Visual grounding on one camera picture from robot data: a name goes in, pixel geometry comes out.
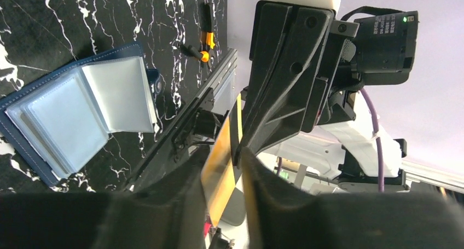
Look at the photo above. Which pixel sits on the aluminium frame rail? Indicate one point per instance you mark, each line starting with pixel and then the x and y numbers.
pixel 203 106

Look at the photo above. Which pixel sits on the blue leather card holder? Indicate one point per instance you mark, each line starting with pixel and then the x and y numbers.
pixel 58 122

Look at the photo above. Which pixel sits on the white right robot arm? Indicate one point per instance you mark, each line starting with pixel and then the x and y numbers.
pixel 310 69

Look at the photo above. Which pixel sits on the orange black pliers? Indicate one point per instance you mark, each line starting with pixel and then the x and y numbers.
pixel 204 51

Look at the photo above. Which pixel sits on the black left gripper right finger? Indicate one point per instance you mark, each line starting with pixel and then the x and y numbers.
pixel 279 215

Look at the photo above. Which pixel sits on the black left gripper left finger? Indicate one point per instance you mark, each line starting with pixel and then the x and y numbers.
pixel 170 213

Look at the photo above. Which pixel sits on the gold credit card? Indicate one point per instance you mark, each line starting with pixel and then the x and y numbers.
pixel 218 177

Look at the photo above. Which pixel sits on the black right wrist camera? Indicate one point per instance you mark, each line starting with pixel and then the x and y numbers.
pixel 385 44

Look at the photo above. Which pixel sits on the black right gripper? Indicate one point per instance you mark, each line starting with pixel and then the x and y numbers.
pixel 301 74

